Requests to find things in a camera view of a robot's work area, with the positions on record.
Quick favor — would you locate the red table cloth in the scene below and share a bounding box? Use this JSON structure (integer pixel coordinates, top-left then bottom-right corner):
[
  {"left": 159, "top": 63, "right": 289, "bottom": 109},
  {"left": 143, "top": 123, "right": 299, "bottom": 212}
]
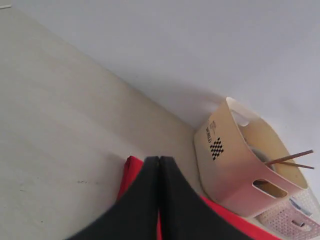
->
[{"left": 116, "top": 155, "right": 276, "bottom": 240}]

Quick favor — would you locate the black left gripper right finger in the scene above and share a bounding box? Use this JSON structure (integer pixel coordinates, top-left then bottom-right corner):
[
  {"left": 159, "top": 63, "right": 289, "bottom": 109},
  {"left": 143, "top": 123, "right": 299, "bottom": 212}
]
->
[{"left": 159, "top": 156, "right": 254, "bottom": 240}]

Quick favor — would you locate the white perforated plastic basket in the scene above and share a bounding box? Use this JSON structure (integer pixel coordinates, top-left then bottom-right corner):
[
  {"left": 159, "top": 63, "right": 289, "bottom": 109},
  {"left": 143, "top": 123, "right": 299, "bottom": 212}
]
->
[{"left": 256, "top": 188, "right": 320, "bottom": 240}]

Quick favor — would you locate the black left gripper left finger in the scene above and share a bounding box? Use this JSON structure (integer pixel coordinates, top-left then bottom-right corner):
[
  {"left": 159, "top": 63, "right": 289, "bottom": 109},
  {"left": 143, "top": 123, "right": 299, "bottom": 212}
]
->
[{"left": 69, "top": 156, "right": 159, "bottom": 240}]

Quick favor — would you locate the large cream plastic bin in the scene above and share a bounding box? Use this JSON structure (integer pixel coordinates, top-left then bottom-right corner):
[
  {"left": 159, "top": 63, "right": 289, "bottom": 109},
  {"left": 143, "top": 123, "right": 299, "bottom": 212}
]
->
[{"left": 194, "top": 97, "right": 308, "bottom": 218}]

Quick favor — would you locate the wooden chopstick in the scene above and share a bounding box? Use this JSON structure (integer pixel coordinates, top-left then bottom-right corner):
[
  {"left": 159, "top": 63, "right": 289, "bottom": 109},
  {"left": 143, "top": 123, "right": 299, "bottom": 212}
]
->
[
  {"left": 279, "top": 161, "right": 315, "bottom": 170},
  {"left": 265, "top": 149, "right": 314, "bottom": 166}
]

